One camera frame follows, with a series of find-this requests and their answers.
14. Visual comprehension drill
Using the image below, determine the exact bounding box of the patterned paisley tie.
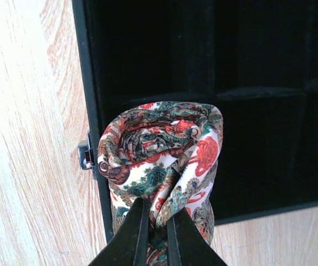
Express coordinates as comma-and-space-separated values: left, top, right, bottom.
98, 101, 223, 265

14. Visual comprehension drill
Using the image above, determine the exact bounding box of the black compartment display box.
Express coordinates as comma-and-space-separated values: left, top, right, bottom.
72, 1, 318, 239

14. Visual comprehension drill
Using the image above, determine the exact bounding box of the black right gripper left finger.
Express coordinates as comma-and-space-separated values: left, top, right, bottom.
89, 198, 149, 266

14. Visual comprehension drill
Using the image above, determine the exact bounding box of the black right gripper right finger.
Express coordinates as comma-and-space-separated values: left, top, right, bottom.
167, 208, 227, 266

